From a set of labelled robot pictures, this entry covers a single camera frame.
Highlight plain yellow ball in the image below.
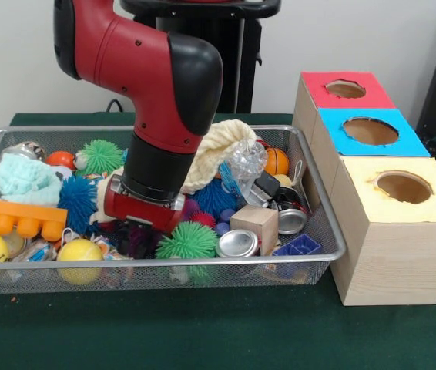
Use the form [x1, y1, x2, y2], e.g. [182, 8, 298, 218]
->
[56, 238, 104, 285]

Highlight silver mesh bin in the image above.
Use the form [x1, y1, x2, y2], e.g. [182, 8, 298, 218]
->
[0, 125, 347, 296]

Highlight wooden cube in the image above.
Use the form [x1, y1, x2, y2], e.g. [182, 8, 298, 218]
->
[230, 203, 280, 257]

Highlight blue spiky ball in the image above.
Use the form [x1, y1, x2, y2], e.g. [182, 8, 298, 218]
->
[58, 175, 99, 234]

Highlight green spiky ball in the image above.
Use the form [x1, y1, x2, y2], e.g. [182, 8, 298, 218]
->
[75, 139, 126, 178]
[155, 221, 219, 260]

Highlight silver tin can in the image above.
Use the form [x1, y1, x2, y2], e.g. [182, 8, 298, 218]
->
[216, 229, 261, 258]

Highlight cream waffle cloth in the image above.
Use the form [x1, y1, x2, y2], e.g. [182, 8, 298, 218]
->
[89, 119, 258, 224]

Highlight mint green cloth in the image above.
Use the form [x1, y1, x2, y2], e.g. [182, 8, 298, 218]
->
[0, 153, 63, 207]

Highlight wooden box with three holes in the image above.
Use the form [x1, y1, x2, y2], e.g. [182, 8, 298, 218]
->
[291, 71, 436, 308]

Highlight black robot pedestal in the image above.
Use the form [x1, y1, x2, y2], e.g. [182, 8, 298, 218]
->
[119, 0, 283, 114]

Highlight dark green table cloth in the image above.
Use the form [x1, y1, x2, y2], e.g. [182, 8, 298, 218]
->
[0, 111, 436, 370]

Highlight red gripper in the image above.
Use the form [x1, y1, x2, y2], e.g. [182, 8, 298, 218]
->
[103, 173, 186, 234]

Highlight orange toy brick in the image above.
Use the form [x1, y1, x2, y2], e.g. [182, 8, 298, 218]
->
[0, 196, 69, 243]

